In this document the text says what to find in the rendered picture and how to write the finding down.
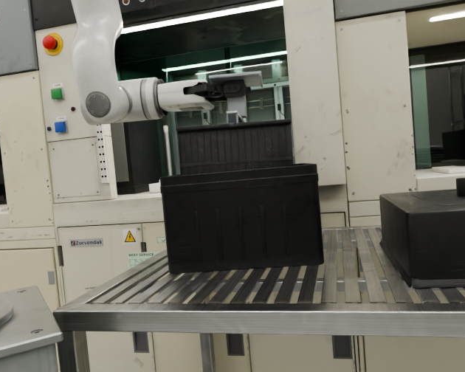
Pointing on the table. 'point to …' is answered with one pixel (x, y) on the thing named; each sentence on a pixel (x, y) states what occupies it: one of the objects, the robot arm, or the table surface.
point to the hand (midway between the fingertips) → (235, 90)
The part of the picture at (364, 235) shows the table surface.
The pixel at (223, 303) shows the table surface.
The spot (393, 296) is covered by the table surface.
